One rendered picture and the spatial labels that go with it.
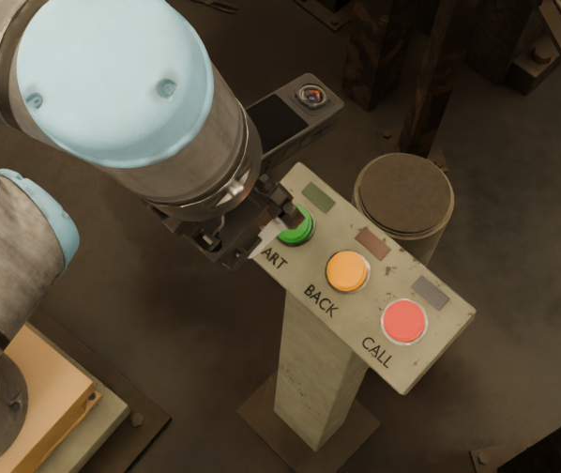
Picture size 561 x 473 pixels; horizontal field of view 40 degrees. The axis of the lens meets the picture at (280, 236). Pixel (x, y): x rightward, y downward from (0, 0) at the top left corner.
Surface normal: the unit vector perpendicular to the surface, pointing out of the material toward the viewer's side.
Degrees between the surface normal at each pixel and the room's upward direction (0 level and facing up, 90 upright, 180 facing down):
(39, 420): 1
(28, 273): 58
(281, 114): 9
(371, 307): 20
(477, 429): 0
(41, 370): 1
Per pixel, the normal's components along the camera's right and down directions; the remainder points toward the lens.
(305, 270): -0.21, -0.22
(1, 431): 0.84, 0.25
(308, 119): 0.16, -0.53
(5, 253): 0.66, 0.15
